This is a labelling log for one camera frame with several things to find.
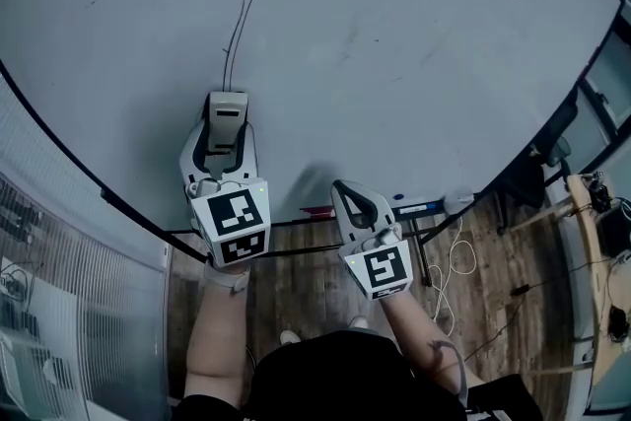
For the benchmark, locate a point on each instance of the black-framed whiteboard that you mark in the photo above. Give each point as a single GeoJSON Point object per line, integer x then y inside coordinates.
{"type": "Point", "coordinates": [394, 64]}

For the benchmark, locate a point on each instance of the red tray item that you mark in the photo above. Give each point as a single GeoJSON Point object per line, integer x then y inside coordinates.
{"type": "Point", "coordinates": [318, 212]}

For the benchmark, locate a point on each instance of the teal bin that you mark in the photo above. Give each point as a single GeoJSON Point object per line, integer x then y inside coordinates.
{"type": "Point", "coordinates": [559, 150]}

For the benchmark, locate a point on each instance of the white marker with blue cap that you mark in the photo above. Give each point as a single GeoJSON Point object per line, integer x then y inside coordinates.
{"type": "Point", "coordinates": [416, 208]}

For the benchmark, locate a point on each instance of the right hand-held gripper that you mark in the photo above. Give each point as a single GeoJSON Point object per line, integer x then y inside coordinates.
{"type": "Point", "coordinates": [379, 266]}

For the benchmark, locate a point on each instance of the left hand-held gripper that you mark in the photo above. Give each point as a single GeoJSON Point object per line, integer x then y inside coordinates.
{"type": "Point", "coordinates": [231, 222]}

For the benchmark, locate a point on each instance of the person's right forearm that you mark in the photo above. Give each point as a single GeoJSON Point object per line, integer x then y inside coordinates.
{"type": "Point", "coordinates": [414, 335]}

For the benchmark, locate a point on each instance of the black office chair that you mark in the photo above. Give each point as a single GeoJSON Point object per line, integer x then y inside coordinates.
{"type": "Point", "coordinates": [522, 182]}

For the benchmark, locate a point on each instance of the person's black shirt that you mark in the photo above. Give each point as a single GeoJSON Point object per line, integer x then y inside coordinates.
{"type": "Point", "coordinates": [335, 379]}

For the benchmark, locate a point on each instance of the white whiteboard eraser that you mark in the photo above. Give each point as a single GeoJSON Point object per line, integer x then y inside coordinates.
{"type": "Point", "coordinates": [226, 123]}

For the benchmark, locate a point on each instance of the white power adapter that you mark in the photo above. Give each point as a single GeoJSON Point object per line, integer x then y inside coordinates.
{"type": "Point", "coordinates": [458, 201]}

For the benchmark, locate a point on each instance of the beige wristband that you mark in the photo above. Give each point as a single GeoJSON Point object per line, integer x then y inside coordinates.
{"type": "Point", "coordinates": [227, 281]}

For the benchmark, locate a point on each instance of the black window frame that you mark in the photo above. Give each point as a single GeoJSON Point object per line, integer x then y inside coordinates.
{"type": "Point", "coordinates": [596, 106]}

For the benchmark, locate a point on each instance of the wooden table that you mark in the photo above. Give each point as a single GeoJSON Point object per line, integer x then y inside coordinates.
{"type": "Point", "coordinates": [584, 212]}

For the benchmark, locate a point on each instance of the person's left forearm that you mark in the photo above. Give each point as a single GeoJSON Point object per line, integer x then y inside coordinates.
{"type": "Point", "coordinates": [217, 340]}

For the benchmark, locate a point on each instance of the glass partition with blinds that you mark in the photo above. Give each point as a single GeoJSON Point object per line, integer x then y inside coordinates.
{"type": "Point", "coordinates": [98, 286]}

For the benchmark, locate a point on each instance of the small black gadget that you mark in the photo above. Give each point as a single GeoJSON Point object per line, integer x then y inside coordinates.
{"type": "Point", "coordinates": [596, 192]}

